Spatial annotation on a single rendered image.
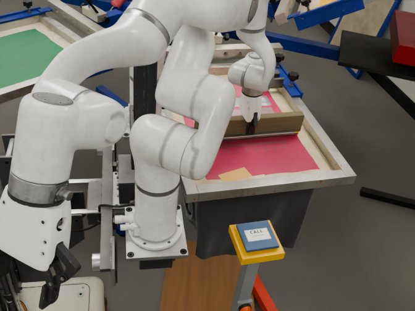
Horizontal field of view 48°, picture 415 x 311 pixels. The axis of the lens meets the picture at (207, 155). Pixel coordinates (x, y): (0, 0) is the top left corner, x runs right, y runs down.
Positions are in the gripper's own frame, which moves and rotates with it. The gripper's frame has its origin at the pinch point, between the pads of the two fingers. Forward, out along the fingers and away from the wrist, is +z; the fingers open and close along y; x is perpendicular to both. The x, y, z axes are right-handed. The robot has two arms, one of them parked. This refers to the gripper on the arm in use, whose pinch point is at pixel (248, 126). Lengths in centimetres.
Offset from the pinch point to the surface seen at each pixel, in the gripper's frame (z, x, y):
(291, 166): 6.2, 10.2, 17.6
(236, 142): 5.2, -4.7, 1.9
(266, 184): 1.5, -3.5, 28.5
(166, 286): 97, -32, -5
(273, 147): 6.1, 7.9, 6.2
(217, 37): -6, 5, -58
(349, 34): 13, 87, -83
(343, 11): -18, 58, -48
